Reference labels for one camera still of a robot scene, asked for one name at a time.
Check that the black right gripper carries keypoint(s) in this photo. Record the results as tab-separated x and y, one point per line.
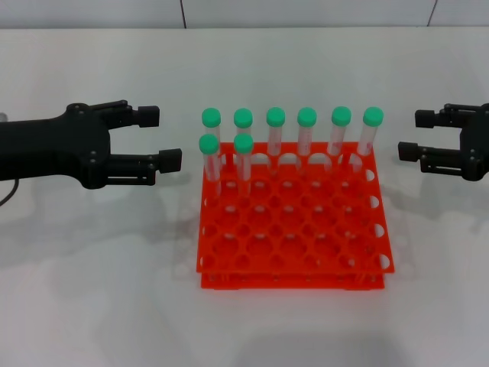
477	149

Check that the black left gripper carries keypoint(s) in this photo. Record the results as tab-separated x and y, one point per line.
49	149

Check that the green capped clear test tube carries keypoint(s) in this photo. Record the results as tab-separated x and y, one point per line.
341	115
243	118
211	117
276	117
208	143
243	143
373	116
307	117

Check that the orange plastic test tube rack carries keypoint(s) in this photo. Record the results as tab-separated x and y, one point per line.
302	225

